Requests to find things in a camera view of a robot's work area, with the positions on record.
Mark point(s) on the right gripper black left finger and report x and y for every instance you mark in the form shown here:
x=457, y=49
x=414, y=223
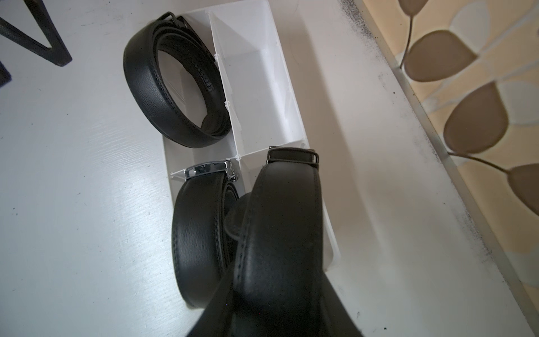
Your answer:
x=217, y=316

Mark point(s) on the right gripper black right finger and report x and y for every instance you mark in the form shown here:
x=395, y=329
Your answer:
x=335, y=320

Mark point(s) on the white divided storage box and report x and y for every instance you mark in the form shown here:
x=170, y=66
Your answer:
x=259, y=96

